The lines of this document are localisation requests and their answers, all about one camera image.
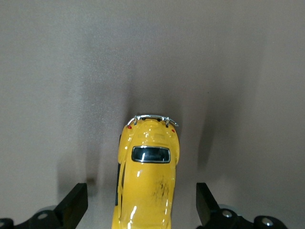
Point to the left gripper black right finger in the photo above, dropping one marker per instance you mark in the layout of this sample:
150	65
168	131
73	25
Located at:
209	212

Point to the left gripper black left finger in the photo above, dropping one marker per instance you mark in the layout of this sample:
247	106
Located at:
69	210

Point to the yellow beetle toy car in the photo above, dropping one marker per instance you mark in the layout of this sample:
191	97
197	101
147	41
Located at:
145	190

